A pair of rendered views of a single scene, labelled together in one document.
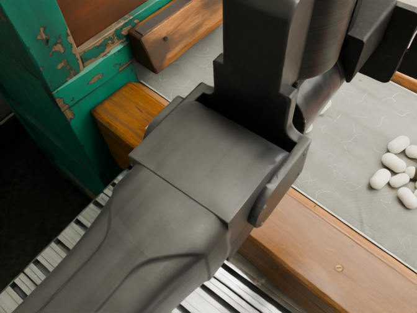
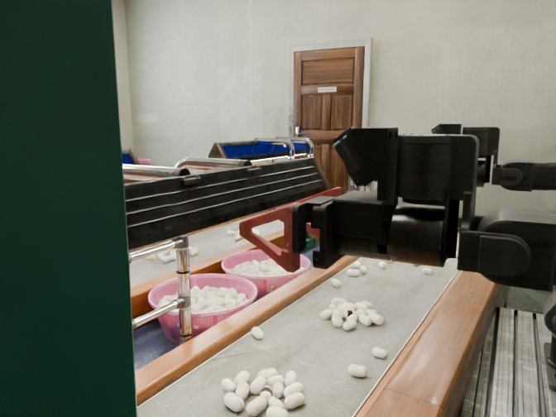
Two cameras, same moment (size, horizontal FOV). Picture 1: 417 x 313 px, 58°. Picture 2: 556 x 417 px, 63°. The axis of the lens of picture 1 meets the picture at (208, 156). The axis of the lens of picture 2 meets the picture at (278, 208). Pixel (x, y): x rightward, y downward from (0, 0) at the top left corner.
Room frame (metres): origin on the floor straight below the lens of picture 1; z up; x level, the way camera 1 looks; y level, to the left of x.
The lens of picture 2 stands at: (0.42, 0.33, 1.19)
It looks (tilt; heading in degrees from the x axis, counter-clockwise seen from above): 11 degrees down; 255
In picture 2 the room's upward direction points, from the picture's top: straight up
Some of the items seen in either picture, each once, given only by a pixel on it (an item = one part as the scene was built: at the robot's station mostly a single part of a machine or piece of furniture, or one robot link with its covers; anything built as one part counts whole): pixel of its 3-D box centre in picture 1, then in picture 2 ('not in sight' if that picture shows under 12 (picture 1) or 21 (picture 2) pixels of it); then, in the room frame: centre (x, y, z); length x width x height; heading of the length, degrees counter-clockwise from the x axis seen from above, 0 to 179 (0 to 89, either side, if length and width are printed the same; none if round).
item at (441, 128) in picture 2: not in sight; (443, 146); (-0.18, -0.54, 1.13); 0.07 x 0.06 x 0.11; 48
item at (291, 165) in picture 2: not in sight; (218, 194); (0.34, -0.36, 1.08); 0.62 x 0.08 x 0.07; 43
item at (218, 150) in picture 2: not in sight; (266, 148); (0.01, -1.43, 1.08); 0.62 x 0.08 x 0.07; 43
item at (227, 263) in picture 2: not in sight; (266, 276); (0.13, -0.94, 0.72); 0.27 x 0.27 x 0.10
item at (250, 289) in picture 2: not in sight; (203, 309); (0.33, -0.74, 0.72); 0.27 x 0.27 x 0.10
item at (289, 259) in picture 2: not in sight; (284, 230); (0.30, -0.12, 1.07); 0.09 x 0.07 x 0.07; 138
